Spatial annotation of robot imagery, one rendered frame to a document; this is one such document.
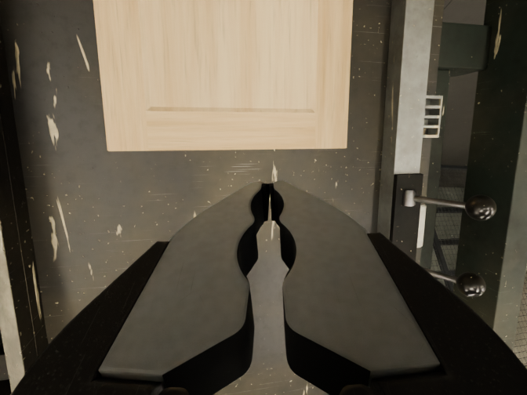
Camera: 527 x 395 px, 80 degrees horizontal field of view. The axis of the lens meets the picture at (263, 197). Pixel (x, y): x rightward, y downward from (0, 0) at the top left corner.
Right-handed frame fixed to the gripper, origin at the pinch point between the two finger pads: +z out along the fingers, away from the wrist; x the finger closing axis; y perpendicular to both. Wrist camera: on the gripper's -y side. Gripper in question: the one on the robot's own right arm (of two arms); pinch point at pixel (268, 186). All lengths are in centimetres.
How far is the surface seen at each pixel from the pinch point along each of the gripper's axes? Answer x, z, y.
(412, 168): 23.2, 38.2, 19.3
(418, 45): 23, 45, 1
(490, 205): 29.7, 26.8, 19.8
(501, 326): 44, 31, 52
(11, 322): -36.0, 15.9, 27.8
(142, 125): -19.0, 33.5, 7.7
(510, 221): 43, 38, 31
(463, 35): 36, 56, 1
